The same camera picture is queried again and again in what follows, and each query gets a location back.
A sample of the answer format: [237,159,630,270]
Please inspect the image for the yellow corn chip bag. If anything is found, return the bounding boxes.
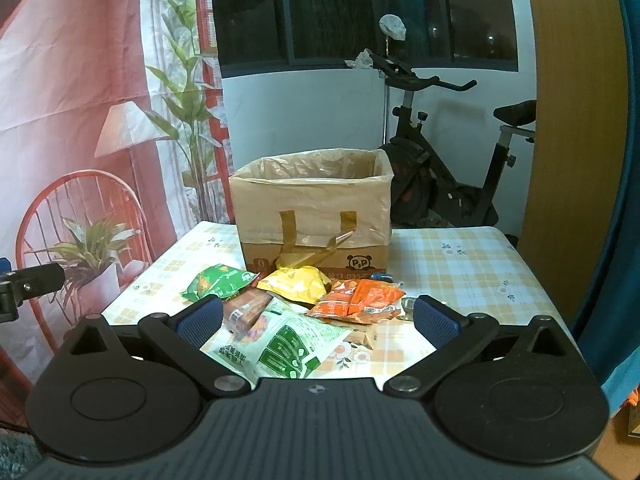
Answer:
[257,266,331,304]

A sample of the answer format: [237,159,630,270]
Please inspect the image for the blue white round snack packet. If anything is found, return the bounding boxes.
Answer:
[369,273,394,283]

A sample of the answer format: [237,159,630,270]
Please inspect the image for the orange snack packet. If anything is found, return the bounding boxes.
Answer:
[307,278,405,325]

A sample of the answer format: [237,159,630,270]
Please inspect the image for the white green snack bag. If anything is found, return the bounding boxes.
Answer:
[202,298,352,385]

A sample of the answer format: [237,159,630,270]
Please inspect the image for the checkered tablecloth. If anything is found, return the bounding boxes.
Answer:
[103,222,559,385]

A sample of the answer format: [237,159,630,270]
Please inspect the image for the dark window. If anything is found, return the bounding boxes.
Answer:
[214,0,518,77]

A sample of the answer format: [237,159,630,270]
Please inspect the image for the green corn chip bag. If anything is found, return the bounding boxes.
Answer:
[181,263,258,302]

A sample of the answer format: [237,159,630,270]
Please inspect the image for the teal curtain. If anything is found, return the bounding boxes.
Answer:
[572,0,639,415]

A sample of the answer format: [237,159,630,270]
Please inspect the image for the printed room scene backdrop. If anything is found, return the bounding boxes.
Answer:
[1,0,232,397]

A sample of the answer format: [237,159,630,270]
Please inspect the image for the brown bread loaf packet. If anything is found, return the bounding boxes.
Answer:
[222,288,273,338]

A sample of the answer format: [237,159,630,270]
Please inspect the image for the cardboard box with plastic liner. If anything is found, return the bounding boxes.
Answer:
[229,148,394,278]

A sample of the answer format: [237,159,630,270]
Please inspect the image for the black exercise bike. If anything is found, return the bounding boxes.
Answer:
[366,50,537,228]

